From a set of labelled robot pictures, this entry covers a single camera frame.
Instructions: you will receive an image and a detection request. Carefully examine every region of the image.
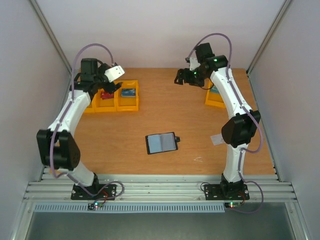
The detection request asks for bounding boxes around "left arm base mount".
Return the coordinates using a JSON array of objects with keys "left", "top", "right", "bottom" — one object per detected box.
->
[{"left": 70, "top": 184, "right": 117, "bottom": 201}]

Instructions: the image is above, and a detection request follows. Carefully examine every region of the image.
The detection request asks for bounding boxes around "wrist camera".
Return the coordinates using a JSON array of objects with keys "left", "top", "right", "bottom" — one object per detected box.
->
[
  {"left": 104, "top": 65, "right": 125, "bottom": 83},
  {"left": 185, "top": 57, "right": 200, "bottom": 72}
]

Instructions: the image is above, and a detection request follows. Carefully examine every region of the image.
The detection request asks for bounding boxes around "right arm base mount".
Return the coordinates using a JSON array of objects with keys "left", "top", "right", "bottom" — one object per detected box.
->
[{"left": 201, "top": 183, "right": 250, "bottom": 201}]

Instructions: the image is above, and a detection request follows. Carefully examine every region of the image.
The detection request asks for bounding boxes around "aluminium frame post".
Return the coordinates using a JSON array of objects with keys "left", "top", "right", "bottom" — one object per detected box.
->
[
  {"left": 246, "top": 0, "right": 293, "bottom": 76},
  {"left": 28, "top": 0, "right": 72, "bottom": 74}
]

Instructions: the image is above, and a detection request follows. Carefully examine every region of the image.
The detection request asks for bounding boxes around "circuit board with led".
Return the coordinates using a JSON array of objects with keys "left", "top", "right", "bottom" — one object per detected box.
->
[
  {"left": 87, "top": 202, "right": 104, "bottom": 211},
  {"left": 224, "top": 202, "right": 242, "bottom": 209}
]

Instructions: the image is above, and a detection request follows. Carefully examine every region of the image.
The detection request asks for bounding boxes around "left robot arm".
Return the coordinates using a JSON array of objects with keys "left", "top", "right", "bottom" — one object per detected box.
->
[{"left": 36, "top": 58, "right": 125, "bottom": 199}]

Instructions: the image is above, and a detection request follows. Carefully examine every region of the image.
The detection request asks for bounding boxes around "yellow bin middle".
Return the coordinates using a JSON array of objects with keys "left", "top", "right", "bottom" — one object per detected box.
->
[{"left": 93, "top": 89, "right": 118, "bottom": 113}]

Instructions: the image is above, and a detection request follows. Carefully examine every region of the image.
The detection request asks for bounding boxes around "aluminium rail frame front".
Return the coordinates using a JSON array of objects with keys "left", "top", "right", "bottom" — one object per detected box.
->
[{"left": 23, "top": 172, "right": 297, "bottom": 203}]

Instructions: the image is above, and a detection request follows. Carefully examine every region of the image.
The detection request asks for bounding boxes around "left aluminium frame post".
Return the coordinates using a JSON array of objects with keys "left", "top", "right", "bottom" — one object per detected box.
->
[{"left": 28, "top": 0, "right": 72, "bottom": 74}]

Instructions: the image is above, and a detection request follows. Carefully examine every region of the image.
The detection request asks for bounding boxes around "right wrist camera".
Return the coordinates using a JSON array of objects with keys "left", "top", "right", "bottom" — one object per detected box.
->
[{"left": 185, "top": 57, "right": 200, "bottom": 72}]

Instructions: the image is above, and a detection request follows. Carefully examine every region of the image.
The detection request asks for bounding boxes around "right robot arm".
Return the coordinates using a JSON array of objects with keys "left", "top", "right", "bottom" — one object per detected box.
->
[{"left": 174, "top": 43, "right": 261, "bottom": 200}]

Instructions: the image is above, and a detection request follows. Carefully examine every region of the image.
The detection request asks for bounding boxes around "yellow bin left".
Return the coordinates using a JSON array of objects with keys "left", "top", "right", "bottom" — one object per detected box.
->
[{"left": 83, "top": 101, "right": 96, "bottom": 114}]

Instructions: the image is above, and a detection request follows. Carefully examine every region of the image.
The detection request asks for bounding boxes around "slotted grey cable duct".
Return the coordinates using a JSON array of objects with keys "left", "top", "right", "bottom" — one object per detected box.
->
[{"left": 33, "top": 202, "right": 225, "bottom": 214}]

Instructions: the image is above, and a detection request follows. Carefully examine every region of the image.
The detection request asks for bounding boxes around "white card with red pattern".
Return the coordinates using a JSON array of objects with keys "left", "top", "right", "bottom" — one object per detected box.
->
[{"left": 210, "top": 134, "right": 225, "bottom": 146}]

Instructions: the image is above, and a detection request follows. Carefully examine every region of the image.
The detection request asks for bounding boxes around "right circuit board with LED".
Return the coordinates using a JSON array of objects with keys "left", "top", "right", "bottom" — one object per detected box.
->
[{"left": 224, "top": 202, "right": 242, "bottom": 209}]

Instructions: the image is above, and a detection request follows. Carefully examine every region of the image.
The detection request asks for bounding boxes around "right aluminium frame post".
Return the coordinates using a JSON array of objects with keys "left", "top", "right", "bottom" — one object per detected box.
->
[{"left": 246, "top": 0, "right": 293, "bottom": 76}]

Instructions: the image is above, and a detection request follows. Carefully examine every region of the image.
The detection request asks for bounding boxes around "blue credit card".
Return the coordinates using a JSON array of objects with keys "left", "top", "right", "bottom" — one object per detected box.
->
[{"left": 121, "top": 88, "right": 137, "bottom": 98}]

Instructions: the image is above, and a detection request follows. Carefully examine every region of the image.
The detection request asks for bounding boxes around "yellow bin far right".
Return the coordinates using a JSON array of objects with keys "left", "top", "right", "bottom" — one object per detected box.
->
[{"left": 204, "top": 85, "right": 226, "bottom": 109}]

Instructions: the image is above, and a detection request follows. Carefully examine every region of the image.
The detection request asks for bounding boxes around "yellow bin right of trio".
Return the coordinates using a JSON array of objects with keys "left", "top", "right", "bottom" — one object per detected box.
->
[{"left": 116, "top": 80, "right": 140, "bottom": 112}]

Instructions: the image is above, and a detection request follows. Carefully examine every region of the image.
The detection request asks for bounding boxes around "card holder with clear sleeves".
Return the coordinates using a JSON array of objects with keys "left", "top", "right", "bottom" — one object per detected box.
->
[{"left": 145, "top": 132, "right": 181, "bottom": 155}]

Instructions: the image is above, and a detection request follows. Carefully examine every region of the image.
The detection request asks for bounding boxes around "teal card in bin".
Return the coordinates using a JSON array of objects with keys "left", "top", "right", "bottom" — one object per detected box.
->
[{"left": 209, "top": 85, "right": 220, "bottom": 95}]

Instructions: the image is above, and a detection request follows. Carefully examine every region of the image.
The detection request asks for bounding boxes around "left circuit board with LED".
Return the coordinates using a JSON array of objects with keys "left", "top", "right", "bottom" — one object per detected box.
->
[{"left": 87, "top": 202, "right": 104, "bottom": 211}]

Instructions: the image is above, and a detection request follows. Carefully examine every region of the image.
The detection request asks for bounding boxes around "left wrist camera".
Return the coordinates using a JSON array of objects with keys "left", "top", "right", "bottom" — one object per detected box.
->
[{"left": 104, "top": 65, "right": 125, "bottom": 83}]

